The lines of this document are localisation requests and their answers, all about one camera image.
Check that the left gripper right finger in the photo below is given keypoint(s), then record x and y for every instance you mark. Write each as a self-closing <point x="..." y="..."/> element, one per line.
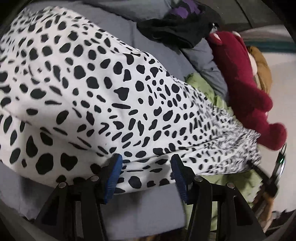
<point x="236" y="220"/>

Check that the white black spotted garment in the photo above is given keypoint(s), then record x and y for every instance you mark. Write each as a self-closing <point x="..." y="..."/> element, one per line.
<point x="73" y="95"/>

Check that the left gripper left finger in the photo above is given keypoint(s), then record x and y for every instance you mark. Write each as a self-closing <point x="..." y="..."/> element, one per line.
<point x="73" y="212"/>

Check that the black purple garment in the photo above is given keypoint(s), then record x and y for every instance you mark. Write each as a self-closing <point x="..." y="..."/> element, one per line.
<point x="184" y="26"/>

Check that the grey duvet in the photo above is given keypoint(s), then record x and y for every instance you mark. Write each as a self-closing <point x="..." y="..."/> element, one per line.
<point x="200" y="56"/>

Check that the light green garment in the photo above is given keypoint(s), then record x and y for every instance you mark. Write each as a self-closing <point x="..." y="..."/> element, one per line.
<point x="247" y="182"/>

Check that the red plush toy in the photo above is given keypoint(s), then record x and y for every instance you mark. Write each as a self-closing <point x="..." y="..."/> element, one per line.
<point x="249" y="104"/>

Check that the brown plush toy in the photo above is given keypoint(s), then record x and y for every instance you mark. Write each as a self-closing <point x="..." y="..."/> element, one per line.
<point x="260" y="69"/>

